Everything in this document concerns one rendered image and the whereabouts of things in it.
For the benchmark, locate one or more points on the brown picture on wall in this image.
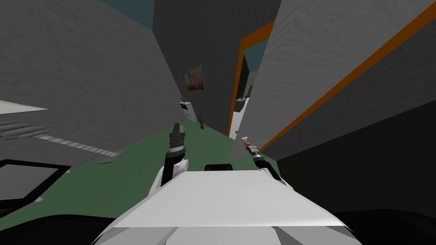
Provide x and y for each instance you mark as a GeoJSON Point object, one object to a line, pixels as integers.
{"type": "Point", "coordinates": [193, 78]}

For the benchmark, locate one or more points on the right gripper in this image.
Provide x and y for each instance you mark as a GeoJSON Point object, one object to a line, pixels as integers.
{"type": "Point", "coordinates": [254, 150]}

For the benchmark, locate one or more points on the orange door knob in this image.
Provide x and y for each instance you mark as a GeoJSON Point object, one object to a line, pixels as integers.
{"type": "Point", "coordinates": [247, 143]}

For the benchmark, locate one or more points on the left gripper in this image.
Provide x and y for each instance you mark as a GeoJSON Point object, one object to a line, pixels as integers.
{"type": "Point", "coordinates": [177, 139]}

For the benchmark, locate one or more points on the grey door leaf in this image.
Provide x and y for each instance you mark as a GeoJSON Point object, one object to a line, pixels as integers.
{"type": "Point", "coordinates": [306, 68]}

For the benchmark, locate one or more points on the black framed grey panel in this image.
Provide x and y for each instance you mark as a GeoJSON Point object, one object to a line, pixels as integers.
{"type": "Point", "coordinates": [24, 180]}

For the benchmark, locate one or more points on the potted plant in orange pot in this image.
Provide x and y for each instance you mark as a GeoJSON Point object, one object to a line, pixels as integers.
{"type": "Point", "coordinates": [201, 124]}

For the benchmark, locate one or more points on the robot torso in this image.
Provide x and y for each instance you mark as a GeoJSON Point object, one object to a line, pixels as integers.
{"type": "Point", "coordinates": [231, 204]}

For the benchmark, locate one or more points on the white cabinet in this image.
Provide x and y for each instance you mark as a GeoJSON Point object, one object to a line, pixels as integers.
{"type": "Point", "coordinates": [188, 109]}

